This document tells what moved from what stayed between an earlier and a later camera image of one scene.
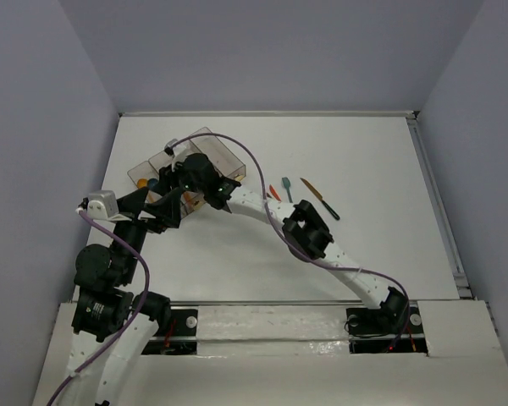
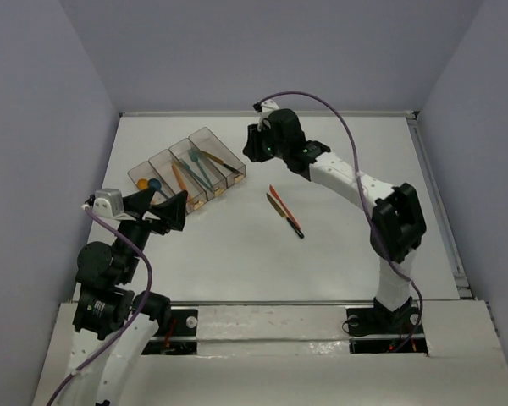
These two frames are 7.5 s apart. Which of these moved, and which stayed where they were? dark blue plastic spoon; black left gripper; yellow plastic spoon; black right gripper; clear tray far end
Moved: black right gripper
Stayed: dark blue plastic spoon; yellow plastic spoon; clear tray far end; black left gripper
